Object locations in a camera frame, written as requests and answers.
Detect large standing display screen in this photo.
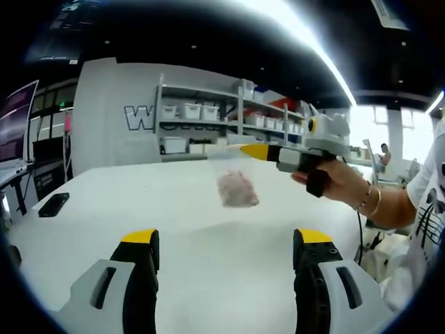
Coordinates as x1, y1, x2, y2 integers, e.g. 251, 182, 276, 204
0, 79, 40, 165

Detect ceiling light tube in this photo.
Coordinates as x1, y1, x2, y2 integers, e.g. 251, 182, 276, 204
425, 89, 445, 116

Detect person's right hand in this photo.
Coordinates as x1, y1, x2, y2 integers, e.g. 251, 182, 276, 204
291, 162, 371, 210

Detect hanging white sign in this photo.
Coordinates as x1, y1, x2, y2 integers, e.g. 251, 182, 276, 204
369, 0, 410, 32

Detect person in white shirt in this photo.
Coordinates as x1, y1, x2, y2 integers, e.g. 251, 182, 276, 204
378, 118, 445, 314

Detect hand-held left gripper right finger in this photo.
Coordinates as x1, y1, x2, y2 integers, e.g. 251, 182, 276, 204
292, 228, 384, 334

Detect hanging dark screen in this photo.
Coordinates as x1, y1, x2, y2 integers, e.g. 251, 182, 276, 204
26, 0, 94, 66

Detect black smartphone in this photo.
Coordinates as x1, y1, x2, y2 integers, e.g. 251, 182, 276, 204
37, 191, 71, 218

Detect grey shelving unit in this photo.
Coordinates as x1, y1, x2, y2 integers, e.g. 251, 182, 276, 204
158, 74, 309, 158

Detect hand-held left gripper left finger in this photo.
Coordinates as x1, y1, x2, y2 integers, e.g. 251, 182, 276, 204
68, 228, 160, 334

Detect clear resealable bag pink contents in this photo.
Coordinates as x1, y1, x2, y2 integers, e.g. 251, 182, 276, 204
207, 145, 262, 210

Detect gold bangle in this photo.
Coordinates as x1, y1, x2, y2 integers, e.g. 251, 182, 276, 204
367, 187, 384, 219

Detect beaded bracelet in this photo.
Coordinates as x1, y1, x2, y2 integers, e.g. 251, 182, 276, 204
355, 180, 373, 213

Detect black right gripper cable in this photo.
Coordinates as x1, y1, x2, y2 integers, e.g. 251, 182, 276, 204
353, 208, 371, 269

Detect black cabinet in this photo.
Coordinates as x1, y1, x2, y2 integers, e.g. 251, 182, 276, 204
32, 161, 74, 202

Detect long ceiling light strip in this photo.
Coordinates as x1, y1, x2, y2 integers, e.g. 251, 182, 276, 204
284, 0, 357, 108

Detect black finger strap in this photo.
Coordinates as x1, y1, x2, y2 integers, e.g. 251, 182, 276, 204
305, 169, 330, 199

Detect silver laptop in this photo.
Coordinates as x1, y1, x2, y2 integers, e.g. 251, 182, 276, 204
0, 161, 29, 182

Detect row of white storage bins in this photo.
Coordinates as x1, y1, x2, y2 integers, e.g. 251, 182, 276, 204
161, 81, 304, 154

